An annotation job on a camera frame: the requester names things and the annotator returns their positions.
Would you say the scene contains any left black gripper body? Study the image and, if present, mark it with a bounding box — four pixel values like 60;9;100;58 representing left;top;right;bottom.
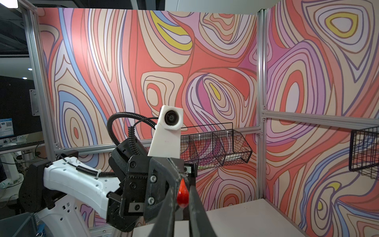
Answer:
106;155;197;232

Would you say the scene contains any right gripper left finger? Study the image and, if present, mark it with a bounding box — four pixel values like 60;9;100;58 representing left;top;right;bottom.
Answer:
148;182;180;237

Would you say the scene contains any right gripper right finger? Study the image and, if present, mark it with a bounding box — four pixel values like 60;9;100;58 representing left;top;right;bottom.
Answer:
188;186;217;237

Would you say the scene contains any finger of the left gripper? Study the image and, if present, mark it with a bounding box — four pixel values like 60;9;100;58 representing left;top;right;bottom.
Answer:
144;157;184;222

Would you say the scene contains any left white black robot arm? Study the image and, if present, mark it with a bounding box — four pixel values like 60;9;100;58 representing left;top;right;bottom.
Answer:
19;106;214;237

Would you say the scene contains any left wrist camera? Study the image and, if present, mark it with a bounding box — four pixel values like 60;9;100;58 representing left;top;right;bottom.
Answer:
148;105;184;159

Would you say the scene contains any black wire basket left wall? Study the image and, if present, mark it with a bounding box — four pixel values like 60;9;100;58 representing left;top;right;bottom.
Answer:
180;122;253;170

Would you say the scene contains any black wire basket wall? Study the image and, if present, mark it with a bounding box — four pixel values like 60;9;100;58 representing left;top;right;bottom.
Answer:
348;126;379;180
180;122;253;170

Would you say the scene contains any black wire basket back wall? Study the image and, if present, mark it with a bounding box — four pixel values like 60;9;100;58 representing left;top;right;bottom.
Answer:
348;126;379;180

